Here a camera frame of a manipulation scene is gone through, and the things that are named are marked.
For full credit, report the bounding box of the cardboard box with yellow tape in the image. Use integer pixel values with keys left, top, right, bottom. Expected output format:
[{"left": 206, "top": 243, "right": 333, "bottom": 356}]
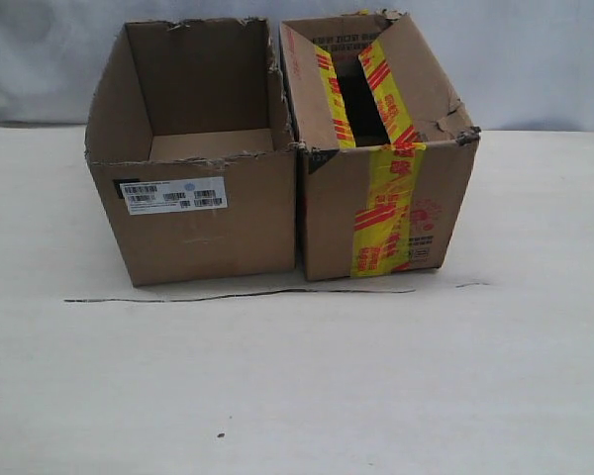
[{"left": 279, "top": 11, "right": 481, "bottom": 281}]

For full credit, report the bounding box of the open plain cardboard box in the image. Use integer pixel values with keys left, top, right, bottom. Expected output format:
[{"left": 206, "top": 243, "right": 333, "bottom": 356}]
[{"left": 85, "top": 18, "right": 296, "bottom": 287}]

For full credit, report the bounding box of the white paper table cover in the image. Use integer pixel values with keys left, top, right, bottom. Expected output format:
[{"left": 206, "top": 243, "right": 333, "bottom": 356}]
[{"left": 0, "top": 128, "right": 594, "bottom": 474}]

